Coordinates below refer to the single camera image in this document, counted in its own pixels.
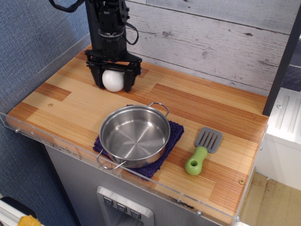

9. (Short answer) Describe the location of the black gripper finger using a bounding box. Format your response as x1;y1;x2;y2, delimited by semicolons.
90;66;104;89
124;70;136;92

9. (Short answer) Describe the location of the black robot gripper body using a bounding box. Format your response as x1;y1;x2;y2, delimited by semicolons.
85;34;142;75

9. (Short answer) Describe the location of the white toy mushroom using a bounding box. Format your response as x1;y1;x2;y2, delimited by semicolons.
102;70;124;92

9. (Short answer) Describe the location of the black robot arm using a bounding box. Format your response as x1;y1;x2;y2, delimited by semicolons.
85;0;142;92

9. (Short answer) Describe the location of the stainless steel pot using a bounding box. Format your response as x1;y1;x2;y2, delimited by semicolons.
96;101;171;170

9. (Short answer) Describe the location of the purple cloth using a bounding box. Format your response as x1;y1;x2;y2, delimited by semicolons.
92;104;185;179

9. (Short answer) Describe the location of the clear acrylic guard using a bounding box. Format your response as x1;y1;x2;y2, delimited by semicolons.
0;39;268;226

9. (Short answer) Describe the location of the green grey toy spatula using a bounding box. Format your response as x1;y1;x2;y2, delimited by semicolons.
185;127;223;176

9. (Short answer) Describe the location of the grey toy fridge cabinet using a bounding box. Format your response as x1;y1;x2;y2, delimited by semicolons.
46;146;239;226

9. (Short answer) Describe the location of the silver dispenser panel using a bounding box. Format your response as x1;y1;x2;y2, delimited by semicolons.
96;186;155;226

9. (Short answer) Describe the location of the black yellow object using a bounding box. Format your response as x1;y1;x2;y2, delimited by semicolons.
0;197;43;226

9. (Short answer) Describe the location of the white side cabinet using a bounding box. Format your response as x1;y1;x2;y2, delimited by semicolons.
254;88;301;190

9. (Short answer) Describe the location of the black cable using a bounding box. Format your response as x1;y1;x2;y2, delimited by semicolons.
48;0;139;46

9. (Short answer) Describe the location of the dark right post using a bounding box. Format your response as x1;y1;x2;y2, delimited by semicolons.
262;5;301;116

